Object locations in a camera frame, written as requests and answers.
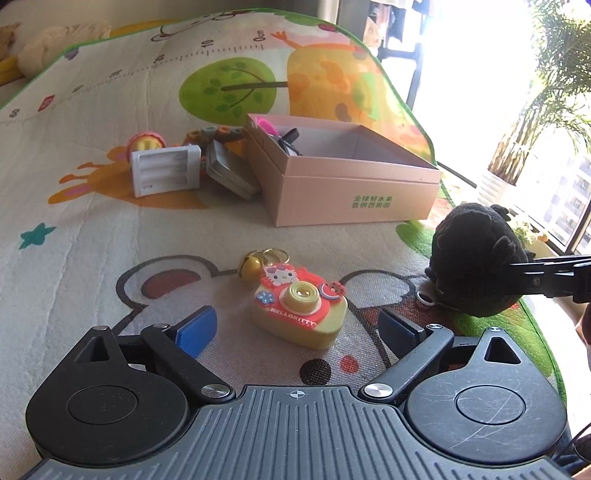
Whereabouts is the black plush toy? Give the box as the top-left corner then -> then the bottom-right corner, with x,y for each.
425,203 -> 535,317

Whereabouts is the brown plush finger toy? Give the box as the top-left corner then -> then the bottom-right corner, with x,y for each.
182,125 -> 243,149

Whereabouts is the cream plush pillow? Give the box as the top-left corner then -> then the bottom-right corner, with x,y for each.
17,21 -> 112,78

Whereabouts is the pink yellow toy cupcake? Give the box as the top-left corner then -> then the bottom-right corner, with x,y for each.
126,131 -> 166,162

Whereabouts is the pink toy net basket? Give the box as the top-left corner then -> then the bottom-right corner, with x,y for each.
252,116 -> 280,139

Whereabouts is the pink cardboard box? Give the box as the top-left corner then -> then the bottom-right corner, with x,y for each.
245,115 -> 441,227

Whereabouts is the yellow cushion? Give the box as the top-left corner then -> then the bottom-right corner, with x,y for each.
0,56 -> 23,86

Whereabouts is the white battery holder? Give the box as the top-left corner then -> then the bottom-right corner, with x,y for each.
130,145 -> 201,198

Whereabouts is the yellow Hello Kitty toy camera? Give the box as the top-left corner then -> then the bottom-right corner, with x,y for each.
252,263 -> 348,350

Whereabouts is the brown plush animal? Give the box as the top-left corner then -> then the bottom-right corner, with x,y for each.
0,22 -> 20,61

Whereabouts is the gold jingle bell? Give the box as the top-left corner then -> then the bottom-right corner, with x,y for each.
238,247 -> 290,283

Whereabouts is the white potted palm plant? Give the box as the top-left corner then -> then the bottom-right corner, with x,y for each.
488,1 -> 590,186

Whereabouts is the grey metal tin case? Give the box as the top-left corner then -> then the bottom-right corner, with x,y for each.
205,140 -> 260,201

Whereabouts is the black binder clip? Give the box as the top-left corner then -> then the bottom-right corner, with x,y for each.
276,128 -> 301,156

